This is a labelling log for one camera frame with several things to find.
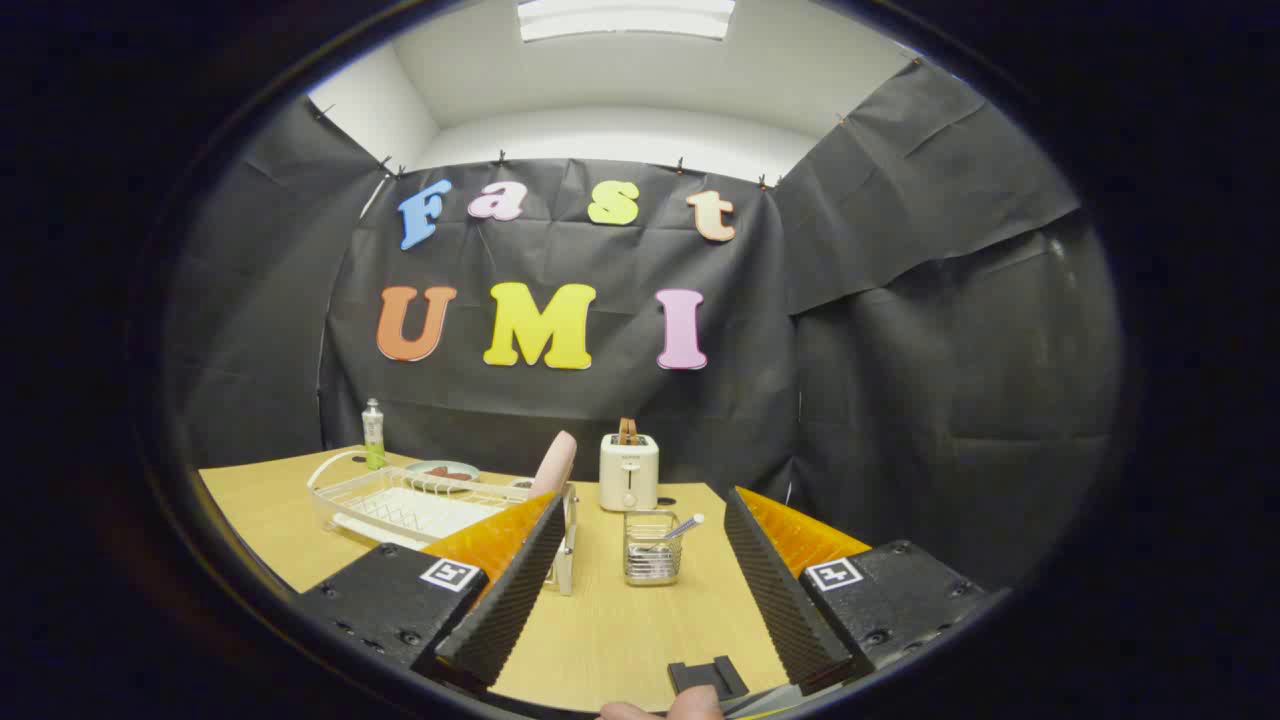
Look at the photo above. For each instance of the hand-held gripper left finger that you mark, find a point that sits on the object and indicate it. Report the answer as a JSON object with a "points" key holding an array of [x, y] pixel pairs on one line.
{"points": [[510, 600]]}

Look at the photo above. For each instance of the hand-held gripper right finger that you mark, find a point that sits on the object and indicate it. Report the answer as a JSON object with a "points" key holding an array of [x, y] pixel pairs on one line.
{"points": [[780, 600]]}

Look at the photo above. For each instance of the pink plate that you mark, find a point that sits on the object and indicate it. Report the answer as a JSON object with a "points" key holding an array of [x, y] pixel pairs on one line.
{"points": [[555, 465]]}

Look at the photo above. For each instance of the light blue oval plate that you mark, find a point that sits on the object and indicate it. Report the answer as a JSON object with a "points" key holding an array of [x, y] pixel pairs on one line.
{"points": [[420, 471]]}

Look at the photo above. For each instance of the green dish soap bottle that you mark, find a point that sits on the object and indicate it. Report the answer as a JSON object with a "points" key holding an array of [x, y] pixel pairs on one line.
{"points": [[374, 440]]}

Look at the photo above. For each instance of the brown sausage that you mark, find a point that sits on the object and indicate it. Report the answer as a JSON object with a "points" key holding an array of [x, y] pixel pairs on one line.
{"points": [[452, 474]]}

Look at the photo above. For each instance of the white toaster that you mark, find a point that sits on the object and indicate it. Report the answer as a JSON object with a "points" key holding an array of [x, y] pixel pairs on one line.
{"points": [[628, 470]]}

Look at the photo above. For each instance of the black backdrop cloth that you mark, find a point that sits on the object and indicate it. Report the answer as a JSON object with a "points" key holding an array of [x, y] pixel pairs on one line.
{"points": [[600, 420]]}

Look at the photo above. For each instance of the ceiling light panel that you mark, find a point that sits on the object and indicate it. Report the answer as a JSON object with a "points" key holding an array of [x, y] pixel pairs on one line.
{"points": [[625, 20]]}

